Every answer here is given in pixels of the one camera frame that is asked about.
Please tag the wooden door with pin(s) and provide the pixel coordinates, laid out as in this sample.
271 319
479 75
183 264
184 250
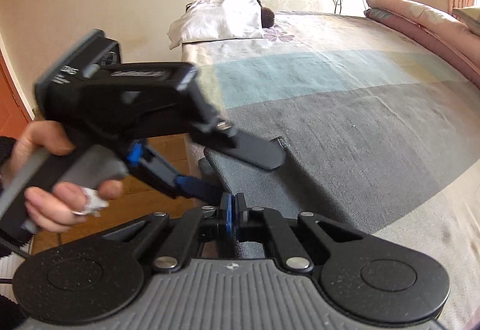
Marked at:
11 97

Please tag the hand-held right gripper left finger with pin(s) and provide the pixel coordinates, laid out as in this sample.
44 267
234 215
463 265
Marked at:
226 215

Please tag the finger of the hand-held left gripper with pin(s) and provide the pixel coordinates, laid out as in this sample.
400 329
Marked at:
255 152
195 187

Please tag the dark furry item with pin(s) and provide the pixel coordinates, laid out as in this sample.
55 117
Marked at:
268 17

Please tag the floral grey pillow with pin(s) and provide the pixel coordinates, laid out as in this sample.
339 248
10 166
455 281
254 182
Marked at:
468 17

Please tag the folded floral quilt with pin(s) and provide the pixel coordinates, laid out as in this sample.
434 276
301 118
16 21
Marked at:
423 26

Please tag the person's left forearm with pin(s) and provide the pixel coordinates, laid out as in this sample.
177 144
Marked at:
5 157

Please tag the white pillow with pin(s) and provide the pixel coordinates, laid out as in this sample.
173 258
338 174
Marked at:
217 21

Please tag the dark grey pants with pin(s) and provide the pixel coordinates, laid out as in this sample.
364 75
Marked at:
262 187

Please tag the bed with checked sheet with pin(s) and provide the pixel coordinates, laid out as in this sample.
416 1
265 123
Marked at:
356 109

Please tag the person's left hand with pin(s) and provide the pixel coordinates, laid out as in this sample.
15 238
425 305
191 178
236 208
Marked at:
41 135

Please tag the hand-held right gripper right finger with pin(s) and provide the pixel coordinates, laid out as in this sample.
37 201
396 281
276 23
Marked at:
240 215

